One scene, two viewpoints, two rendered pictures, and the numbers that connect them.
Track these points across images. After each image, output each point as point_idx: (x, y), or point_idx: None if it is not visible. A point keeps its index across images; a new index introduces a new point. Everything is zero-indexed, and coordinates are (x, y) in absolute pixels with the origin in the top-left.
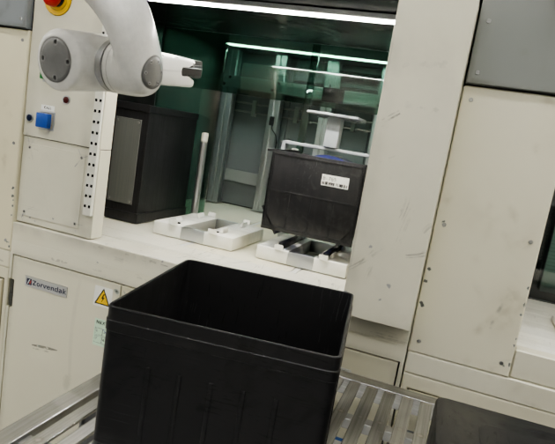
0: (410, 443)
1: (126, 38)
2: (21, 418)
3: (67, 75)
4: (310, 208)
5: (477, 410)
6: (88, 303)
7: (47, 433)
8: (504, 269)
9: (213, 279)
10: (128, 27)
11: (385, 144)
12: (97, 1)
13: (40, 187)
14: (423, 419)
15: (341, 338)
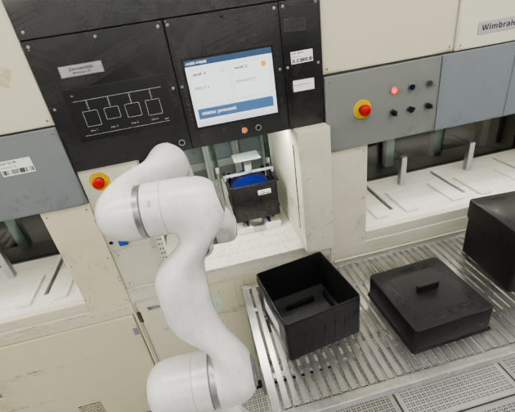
0: (356, 286)
1: (232, 230)
2: (262, 371)
3: (208, 253)
4: (257, 206)
5: (382, 274)
6: None
7: (276, 369)
8: (356, 209)
9: (268, 275)
10: (232, 226)
11: (307, 190)
12: (221, 226)
13: (134, 269)
14: (352, 274)
15: (320, 266)
